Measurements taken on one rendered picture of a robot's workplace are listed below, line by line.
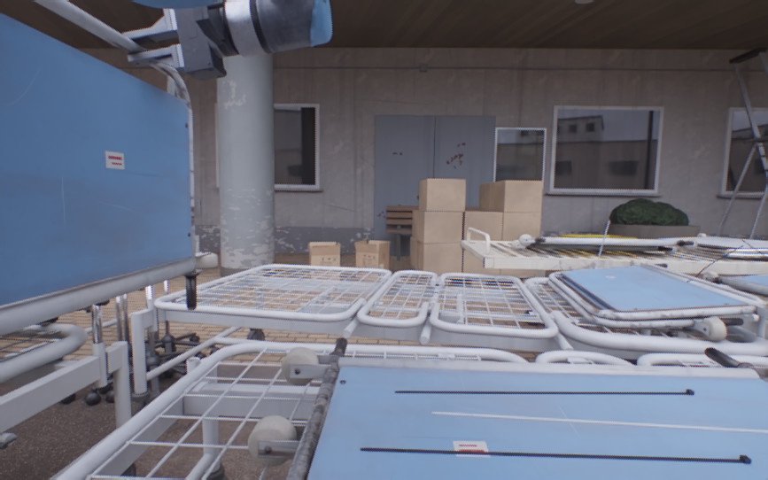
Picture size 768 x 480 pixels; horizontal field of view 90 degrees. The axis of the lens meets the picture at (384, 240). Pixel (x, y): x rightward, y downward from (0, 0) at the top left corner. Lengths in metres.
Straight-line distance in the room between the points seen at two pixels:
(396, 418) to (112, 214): 0.54
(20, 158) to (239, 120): 3.94
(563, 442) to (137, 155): 0.79
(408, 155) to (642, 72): 3.85
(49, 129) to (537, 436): 0.74
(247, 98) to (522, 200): 3.05
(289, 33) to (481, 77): 6.09
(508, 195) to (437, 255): 0.94
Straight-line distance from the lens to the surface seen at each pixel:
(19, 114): 0.65
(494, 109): 6.66
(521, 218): 4.13
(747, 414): 0.77
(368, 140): 6.41
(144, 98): 0.84
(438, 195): 3.85
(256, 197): 4.45
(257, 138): 4.51
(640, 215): 6.09
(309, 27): 0.73
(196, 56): 0.78
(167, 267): 0.88
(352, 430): 0.55
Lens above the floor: 0.85
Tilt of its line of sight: 5 degrees down
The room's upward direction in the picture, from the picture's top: 1 degrees clockwise
